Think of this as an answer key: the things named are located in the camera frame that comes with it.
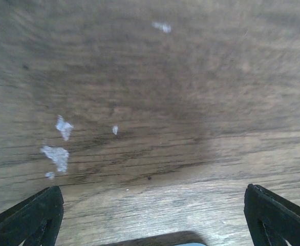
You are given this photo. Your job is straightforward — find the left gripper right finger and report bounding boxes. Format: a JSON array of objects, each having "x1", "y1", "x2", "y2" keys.
[{"x1": 244, "y1": 184, "x2": 300, "y2": 245}]

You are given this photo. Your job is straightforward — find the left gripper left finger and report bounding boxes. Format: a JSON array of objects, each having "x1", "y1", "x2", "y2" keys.
[{"x1": 0, "y1": 186, "x2": 63, "y2": 245}]

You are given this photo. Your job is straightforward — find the phone with black screen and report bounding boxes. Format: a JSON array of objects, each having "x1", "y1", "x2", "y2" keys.
[{"x1": 104, "y1": 231, "x2": 207, "y2": 246}]

